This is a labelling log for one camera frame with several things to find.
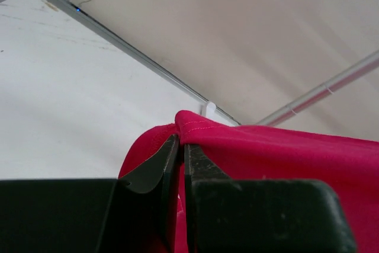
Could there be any white clothes rack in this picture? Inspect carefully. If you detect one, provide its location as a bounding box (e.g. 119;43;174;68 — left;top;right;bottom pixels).
201;50;379;126

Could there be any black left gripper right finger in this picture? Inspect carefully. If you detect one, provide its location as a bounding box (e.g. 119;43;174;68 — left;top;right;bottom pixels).
184;145;357;252

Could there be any red t shirt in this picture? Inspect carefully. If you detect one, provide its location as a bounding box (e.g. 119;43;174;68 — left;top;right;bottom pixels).
119;110;378;252

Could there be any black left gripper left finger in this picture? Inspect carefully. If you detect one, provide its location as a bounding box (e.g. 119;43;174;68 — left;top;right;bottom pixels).
1;135;179;252

